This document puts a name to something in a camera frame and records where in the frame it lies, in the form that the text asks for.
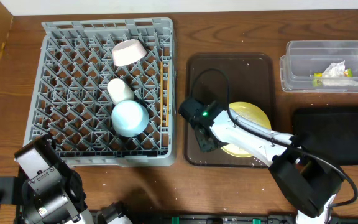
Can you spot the wooden chopstick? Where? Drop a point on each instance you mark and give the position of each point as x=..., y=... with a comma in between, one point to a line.
x=168, y=96
x=161, y=93

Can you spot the grey plastic dish rack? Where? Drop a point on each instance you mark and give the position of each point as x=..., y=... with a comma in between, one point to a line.
x=70, y=100

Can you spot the green snack wrapper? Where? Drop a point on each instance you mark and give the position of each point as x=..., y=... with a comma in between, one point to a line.
x=333, y=78

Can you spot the light blue saucer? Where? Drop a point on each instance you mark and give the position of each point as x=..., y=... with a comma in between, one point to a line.
x=129, y=118

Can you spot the yellow plate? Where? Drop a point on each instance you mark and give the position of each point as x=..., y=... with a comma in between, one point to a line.
x=252, y=113

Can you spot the black tray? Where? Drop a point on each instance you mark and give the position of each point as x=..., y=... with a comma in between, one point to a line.
x=332, y=132

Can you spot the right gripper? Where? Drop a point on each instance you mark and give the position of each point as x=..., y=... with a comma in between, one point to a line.
x=206, y=140

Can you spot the clear plastic bin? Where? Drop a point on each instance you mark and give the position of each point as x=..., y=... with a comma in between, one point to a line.
x=305, y=58

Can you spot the white cup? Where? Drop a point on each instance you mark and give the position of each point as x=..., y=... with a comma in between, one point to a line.
x=119, y=91

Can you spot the pink bowl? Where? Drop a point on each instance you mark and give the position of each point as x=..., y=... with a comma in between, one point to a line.
x=128, y=52

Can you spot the dark brown serving tray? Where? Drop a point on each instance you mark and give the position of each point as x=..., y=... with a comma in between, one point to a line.
x=251, y=80

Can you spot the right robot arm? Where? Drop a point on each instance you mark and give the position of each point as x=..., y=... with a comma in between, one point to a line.
x=308, y=182

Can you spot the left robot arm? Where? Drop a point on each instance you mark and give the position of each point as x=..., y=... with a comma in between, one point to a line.
x=52, y=192

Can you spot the white tissue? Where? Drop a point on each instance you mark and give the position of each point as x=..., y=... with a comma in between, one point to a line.
x=341, y=66

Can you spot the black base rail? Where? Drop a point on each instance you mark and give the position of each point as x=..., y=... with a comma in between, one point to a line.
x=118, y=213

